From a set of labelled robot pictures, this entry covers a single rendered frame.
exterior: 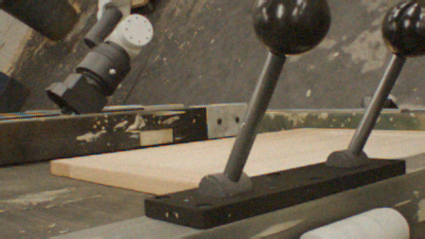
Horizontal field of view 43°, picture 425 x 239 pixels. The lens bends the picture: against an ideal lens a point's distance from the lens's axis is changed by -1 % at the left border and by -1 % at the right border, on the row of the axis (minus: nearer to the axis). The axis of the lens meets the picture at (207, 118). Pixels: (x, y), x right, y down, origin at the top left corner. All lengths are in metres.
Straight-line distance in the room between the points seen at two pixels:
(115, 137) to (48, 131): 0.13
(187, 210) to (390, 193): 0.18
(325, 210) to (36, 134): 0.68
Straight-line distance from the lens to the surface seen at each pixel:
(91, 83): 1.06
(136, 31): 1.09
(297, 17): 0.25
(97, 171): 0.67
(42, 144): 0.95
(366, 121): 0.38
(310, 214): 0.32
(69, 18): 5.31
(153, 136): 1.07
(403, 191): 0.41
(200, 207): 0.27
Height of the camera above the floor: 1.68
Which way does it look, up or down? 35 degrees down
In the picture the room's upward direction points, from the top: 52 degrees counter-clockwise
